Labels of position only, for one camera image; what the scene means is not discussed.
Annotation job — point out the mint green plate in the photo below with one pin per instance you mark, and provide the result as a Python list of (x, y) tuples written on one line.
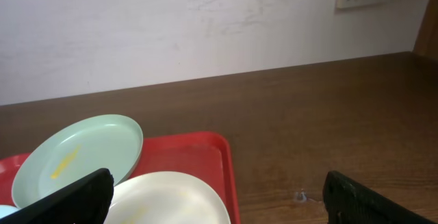
[(110, 141)]

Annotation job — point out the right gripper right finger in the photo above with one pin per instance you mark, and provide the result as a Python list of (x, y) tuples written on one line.
[(349, 202)]

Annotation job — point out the red plastic tray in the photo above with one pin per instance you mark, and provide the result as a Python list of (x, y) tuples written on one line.
[(205, 155)]

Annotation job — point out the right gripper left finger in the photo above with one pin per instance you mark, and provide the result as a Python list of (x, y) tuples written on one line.
[(85, 201)]

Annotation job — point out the white plate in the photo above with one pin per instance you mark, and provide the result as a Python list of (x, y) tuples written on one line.
[(166, 197)]

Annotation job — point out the light blue plate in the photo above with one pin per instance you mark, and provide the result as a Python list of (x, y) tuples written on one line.
[(6, 210)]

